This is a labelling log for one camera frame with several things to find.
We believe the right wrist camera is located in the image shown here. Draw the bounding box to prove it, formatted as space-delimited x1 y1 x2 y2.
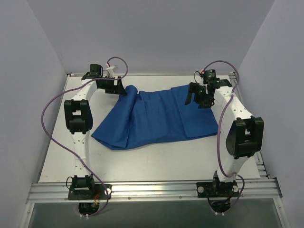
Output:
202 69 217 85

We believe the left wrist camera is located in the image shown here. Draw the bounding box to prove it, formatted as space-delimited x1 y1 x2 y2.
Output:
89 64 103 79

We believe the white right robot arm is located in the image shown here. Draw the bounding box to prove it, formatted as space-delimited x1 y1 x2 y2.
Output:
194 77 264 196

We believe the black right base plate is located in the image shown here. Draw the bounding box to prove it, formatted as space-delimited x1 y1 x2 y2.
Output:
196 181 239 198

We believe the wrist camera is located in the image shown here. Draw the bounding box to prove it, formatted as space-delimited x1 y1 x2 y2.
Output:
202 69 217 85
89 64 103 79

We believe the aluminium front rail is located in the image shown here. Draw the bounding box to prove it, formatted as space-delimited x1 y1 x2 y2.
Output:
27 179 282 203

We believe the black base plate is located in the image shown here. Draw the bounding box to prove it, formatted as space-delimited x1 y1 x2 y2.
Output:
67 184 112 200
196 181 239 198

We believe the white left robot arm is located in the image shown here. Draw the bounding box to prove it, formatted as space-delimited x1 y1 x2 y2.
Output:
64 72 213 199

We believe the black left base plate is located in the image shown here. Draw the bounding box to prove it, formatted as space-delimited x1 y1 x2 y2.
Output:
67 184 112 200

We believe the blue surgical drape cloth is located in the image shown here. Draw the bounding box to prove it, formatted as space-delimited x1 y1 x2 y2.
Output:
91 85 218 150

